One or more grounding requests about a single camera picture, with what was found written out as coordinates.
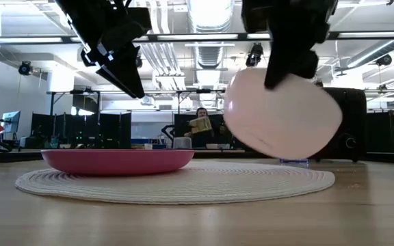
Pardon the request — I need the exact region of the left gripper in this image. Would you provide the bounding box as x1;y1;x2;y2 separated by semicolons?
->
55;0;153;100

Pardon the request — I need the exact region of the silver ceiling air duct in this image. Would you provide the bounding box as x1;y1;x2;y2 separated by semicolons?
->
187;0;235;85

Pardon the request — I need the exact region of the grey chair back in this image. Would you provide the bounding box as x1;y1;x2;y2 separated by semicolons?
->
173;136;193;150

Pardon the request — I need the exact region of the background computer monitor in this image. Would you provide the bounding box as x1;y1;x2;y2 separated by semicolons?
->
1;110;22;134

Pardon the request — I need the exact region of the black ceiling spotlight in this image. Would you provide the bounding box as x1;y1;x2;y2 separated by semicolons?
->
18;60;34;76
376;53;393;67

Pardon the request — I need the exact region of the black two-slot toaster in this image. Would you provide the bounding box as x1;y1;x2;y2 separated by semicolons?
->
311;87;368;163

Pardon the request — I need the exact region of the person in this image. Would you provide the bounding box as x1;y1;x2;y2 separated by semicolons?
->
183;107;234;148

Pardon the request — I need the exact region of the clear glass tumbler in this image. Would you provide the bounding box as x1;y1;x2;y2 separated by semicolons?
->
278;157;310;168

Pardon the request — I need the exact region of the magenta plastic plate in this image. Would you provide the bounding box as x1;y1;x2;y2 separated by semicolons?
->
40;148;196;177

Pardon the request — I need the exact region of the round white woven placemat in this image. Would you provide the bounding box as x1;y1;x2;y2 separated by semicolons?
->
14;160;336;206

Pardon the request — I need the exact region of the pale pink plastic bowl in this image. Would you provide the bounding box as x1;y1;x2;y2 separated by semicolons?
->
223;68;343;161

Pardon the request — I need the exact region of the black hanging overhead camera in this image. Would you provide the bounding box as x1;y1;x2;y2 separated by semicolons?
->
246;42;265;68

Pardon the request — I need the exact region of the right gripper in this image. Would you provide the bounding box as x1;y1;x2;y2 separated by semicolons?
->
241;0;339;90

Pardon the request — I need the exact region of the yellow cardboard box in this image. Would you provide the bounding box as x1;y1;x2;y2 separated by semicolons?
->
188;115;213;135

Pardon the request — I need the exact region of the black partition screen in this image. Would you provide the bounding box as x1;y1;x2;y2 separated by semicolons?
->
174;113;225;144
31;111;132;150

